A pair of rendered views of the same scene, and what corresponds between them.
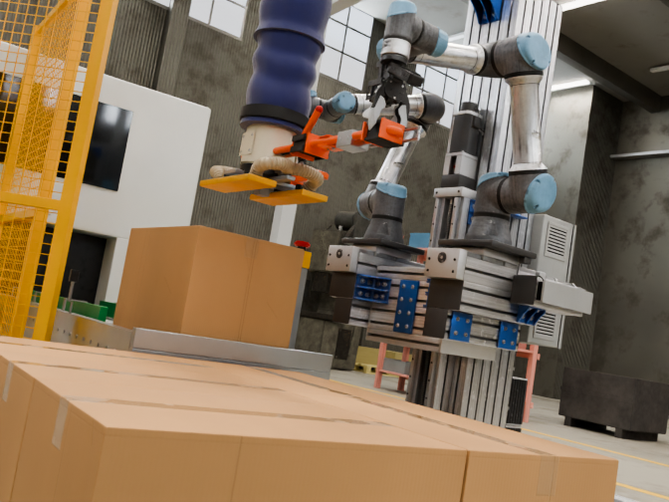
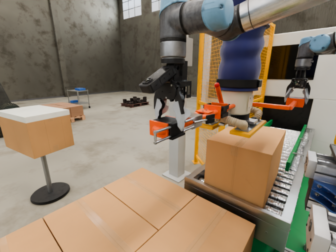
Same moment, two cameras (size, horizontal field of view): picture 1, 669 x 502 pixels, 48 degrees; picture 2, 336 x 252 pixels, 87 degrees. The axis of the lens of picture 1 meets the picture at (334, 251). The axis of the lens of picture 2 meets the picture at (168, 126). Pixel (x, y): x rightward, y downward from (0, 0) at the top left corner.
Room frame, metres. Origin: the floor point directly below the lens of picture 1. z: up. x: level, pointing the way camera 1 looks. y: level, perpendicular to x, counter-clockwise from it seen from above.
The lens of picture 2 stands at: (1.74, -0.60, 1.38)
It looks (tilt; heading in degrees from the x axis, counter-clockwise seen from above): 16 degrees down; 74
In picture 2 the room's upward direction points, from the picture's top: straight up
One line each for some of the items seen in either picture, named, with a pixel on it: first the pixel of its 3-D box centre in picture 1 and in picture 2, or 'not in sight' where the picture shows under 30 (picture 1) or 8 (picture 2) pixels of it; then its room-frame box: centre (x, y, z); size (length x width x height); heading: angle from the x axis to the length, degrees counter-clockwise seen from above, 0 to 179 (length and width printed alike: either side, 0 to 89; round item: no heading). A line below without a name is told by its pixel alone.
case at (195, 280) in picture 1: (203, 293); (246, 158); (2.67, 0.43, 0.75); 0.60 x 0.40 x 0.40; 35
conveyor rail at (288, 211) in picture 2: not in sight; (303, 161); (3.56, 0.61, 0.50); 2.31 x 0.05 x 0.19; 33
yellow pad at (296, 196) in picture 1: (287, 193); (249, 124); (2.44, 0.18, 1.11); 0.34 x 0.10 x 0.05; 34
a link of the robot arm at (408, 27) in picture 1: (400, 24); (174, 21); (1.91, -0.08, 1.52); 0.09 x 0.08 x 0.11; 126
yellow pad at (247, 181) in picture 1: (237, 178); (217, 118); (2.33, 0.34, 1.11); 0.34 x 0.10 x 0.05; 34
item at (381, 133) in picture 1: (382, 132); (166, 126); (1.89, -0.07, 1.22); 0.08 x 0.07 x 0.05; 34
